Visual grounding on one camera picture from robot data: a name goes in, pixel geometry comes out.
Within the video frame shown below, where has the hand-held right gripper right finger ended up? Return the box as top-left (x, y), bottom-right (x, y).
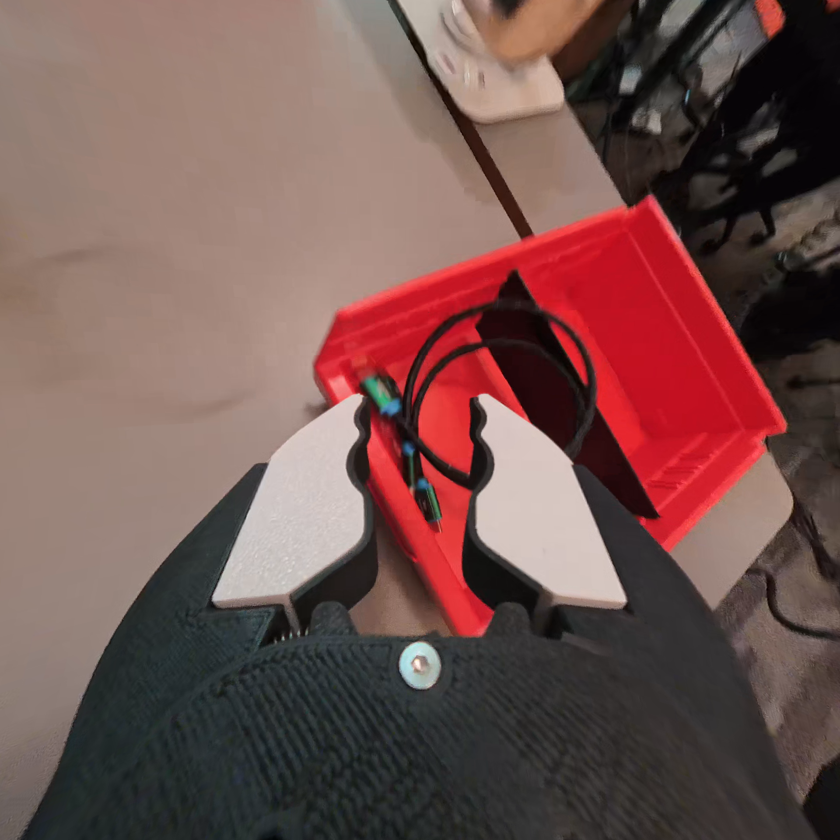
top-left (462, 394), bottom-right (630, 621)

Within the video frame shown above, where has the black bin divider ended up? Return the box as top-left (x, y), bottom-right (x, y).
top-left (474, 270), bottom-right (660, 519)

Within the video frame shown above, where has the grey desk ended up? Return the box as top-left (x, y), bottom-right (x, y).
top-left (394, 0), bottom-right (626, 238)
top-left (0, 0), bottom-right (796, 815)

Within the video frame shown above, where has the red bin with black divider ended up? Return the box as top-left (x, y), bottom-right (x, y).
top-left (314, 196), bottom-right (787, 639)

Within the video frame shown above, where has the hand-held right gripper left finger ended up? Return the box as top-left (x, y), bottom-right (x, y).
top-left (210, 394), bottom-right (379, 611)

